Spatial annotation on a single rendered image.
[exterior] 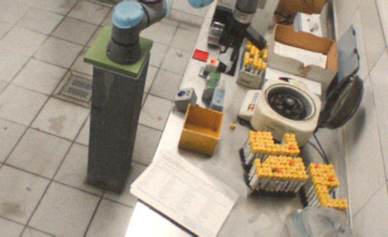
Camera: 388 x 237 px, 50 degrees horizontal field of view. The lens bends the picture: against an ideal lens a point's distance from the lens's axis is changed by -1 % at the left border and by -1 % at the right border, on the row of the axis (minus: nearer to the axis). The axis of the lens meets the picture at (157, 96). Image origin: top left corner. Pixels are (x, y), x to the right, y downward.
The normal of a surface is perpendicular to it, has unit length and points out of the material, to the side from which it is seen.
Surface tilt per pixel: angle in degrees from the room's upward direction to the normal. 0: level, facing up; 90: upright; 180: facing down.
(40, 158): 0
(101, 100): 90
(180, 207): 1
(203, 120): 90
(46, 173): 0
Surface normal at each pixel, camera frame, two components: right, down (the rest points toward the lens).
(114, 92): -0.27, 0.64
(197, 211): 0.14, -0.72
